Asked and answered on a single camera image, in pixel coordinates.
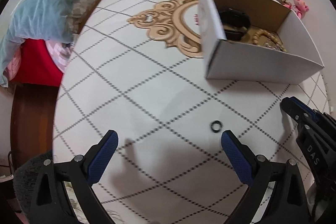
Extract wooden bead bracelet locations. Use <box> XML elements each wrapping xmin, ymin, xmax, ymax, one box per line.
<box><xmin>252</xmin><ymin>29</ymin><xmax>288</xmax><ymax>53</ymax></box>

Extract black smart band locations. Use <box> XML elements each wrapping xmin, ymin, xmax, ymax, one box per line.
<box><xmin>219</xmin><ymin>9</ymin><xmax>251</xmax><ymax>42</ymax></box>

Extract white cardboard box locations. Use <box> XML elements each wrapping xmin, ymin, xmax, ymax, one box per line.
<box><xmin>198</xmin><ymin>0</ymin><xmax>324</xmax><ymax>84</ymax></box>

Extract pink panther plush toy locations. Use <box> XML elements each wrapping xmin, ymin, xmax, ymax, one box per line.
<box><xmin>284</xmin><ymin>0</ymin><xmax>309</xmax><ymax>20</ymax></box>

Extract red bed sheet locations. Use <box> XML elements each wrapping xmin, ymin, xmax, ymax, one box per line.
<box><xmin>10</xmin><ymin>39</ymin><xmax>63</xmax><ymax>87</ymax></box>

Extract pink checkered blanket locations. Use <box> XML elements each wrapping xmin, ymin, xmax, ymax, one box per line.
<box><xmin>45</xmin><ymin>40</ymin><xmax>72</xmax><ymax>73</ymax></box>

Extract white diamond-pattern tablecloth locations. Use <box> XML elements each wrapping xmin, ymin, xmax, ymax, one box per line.
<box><xmin>53</xmin><ymin>0</ymin><xmax>329</xmax><ymax>223</ymax></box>

